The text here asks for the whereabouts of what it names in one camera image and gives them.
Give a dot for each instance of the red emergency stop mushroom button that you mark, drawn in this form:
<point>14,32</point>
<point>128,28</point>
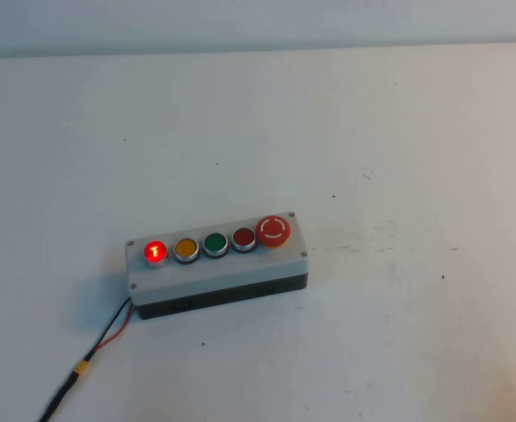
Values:
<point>272,228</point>

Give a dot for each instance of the yellow push button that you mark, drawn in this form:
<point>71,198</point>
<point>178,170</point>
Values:
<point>186,249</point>

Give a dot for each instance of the grey button control box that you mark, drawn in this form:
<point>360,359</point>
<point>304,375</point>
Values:
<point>222,273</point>

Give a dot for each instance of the green push button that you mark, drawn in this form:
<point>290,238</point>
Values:
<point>215,243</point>

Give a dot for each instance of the red flat push button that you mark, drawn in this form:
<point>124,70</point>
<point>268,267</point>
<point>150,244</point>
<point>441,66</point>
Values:
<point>243,237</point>

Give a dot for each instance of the red indicator lamp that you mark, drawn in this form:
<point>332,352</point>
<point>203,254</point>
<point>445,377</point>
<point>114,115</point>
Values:
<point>155,252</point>

